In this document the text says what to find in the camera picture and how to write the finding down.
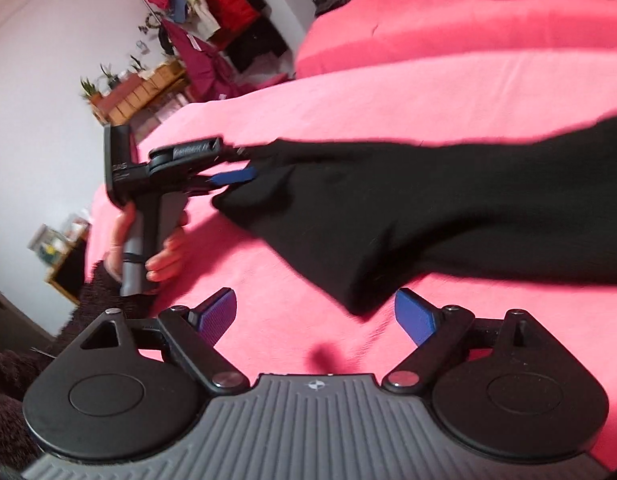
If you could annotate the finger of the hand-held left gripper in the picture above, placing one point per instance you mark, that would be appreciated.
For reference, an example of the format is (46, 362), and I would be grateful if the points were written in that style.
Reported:
(231, 149)
(233, 177)

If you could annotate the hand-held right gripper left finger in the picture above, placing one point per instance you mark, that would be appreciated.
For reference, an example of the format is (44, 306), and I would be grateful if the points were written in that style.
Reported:
(219, 309)

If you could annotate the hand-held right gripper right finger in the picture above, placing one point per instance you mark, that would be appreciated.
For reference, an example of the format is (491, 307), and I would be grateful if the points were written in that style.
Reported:
(412, 318)

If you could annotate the black knit pants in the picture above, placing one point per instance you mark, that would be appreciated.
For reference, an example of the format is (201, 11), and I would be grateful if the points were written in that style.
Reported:
(388, 210)

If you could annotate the person's left forearm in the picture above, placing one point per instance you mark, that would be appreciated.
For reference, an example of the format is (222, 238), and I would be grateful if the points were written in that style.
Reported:
(108, 290)

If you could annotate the person's left hand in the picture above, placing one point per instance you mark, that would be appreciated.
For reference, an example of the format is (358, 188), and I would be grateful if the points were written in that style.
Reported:
(166, 260)

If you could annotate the wooden shelf with boxes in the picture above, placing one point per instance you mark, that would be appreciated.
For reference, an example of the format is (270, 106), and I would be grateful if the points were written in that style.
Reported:
(138, 92)

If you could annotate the magenta garment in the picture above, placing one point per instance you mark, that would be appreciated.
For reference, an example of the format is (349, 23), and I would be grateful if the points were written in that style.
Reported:
(198, 65)

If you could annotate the potted green plant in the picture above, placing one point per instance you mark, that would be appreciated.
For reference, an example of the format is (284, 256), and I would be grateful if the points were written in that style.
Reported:
(110, 74)
(90, 89)

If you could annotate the rack of hanging clothes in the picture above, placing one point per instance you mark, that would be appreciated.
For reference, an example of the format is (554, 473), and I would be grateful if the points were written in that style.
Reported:
(258, 45)

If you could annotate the black side cabinet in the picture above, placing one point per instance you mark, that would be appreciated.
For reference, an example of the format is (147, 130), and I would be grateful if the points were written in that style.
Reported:
(68, 270)

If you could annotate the beige shirt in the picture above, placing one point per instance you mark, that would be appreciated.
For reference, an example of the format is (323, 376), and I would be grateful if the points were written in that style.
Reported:
(201, 10)

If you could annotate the blue garment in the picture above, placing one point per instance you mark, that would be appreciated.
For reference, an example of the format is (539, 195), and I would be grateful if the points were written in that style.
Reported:
(177, 5)

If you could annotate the pink terry bed blanket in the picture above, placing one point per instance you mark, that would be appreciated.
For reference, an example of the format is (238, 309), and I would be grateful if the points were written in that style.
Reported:
(388, 105)

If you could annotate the pink bed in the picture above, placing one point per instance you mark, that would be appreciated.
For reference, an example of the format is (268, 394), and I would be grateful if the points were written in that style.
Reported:
(438, 30)

